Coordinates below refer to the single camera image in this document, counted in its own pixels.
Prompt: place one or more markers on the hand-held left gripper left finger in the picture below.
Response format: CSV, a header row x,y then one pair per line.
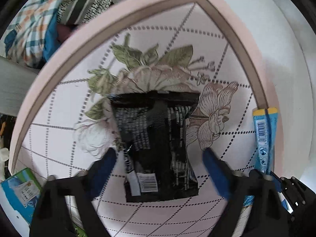
x,y
102,170

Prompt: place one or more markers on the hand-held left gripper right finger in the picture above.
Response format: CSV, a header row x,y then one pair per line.
x,y
218,175

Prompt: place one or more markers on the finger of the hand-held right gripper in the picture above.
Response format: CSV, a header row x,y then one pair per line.
x,y
275,182

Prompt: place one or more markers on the long blue packet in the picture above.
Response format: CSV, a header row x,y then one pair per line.
x,y
265,140

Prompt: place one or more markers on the black snack packet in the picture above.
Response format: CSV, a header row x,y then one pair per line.
x,y
158,148

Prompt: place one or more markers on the blue green tissue pack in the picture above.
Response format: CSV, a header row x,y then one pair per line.
x,y
22,190

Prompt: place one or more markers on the floral patterned table mat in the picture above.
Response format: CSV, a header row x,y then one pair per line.
x,y
148,54

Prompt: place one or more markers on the blue blanket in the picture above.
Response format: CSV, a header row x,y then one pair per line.
x,y
51,40

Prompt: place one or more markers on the striped patterned cloth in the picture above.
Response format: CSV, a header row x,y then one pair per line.
x,y
84,7

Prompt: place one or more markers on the plaid blanket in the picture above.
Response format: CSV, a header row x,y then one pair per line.
x,y
32,22

